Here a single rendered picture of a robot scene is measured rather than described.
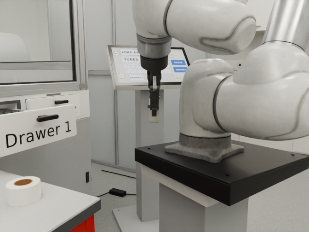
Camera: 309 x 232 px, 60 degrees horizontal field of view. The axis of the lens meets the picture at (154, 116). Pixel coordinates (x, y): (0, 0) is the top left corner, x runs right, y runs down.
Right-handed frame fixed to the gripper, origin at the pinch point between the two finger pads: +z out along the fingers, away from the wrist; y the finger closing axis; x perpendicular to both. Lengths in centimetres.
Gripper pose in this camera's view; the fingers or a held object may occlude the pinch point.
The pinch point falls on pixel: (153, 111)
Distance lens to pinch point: 84.0
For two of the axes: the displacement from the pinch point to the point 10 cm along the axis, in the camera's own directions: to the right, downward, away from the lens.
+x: -10.0, 0.1, -0.3
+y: -0.3, -6.6, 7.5
